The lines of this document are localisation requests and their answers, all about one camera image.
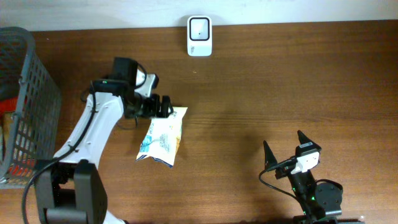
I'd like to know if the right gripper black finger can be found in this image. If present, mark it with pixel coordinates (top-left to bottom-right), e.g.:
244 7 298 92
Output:
263 140 277 170
297 130 320 149

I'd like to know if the white blue snack bag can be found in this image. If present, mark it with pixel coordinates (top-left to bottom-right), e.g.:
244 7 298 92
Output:
136 107 188 167

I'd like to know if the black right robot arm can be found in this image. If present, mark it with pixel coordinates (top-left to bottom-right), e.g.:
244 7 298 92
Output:
258 130 363 223

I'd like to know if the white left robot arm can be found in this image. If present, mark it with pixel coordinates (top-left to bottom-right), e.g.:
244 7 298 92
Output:
21 57 174 223

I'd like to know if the white barcode scanner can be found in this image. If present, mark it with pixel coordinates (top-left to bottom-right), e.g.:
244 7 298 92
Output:
187 15 213 57

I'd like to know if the grey plastic basket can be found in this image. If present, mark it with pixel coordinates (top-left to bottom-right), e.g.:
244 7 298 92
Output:
1 27 62 189

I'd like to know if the black right camera cable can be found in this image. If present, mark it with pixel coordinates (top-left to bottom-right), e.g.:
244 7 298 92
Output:
258 157 315 224

